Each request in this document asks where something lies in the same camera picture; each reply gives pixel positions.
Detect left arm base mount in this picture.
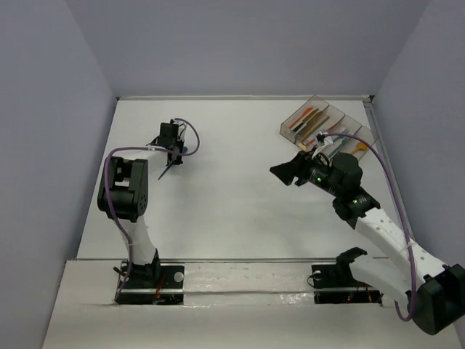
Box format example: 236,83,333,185
116,265,185,305

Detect orange-red chopstick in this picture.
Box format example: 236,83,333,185
307,124,336,145

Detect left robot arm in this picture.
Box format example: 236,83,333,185
97,119,187,291

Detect gold knife dark handle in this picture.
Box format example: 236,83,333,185
293,108,320,133

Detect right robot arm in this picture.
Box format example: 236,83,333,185
270,151,464,335

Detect orange plastic knife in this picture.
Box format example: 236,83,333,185
289,107,313,129

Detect teal fork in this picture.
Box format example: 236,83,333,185
334,134,352,153

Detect blue spoon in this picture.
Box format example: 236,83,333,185
158,154,183,180

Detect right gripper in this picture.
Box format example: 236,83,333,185
269,147,343,198

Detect clear compartment organizer box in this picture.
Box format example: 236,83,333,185
280,96,378,159

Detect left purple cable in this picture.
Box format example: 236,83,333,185
103,117,201,288

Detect orange spoon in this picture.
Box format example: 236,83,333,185
351,142,368,155

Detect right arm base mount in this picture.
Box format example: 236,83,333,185
307,264,384,305

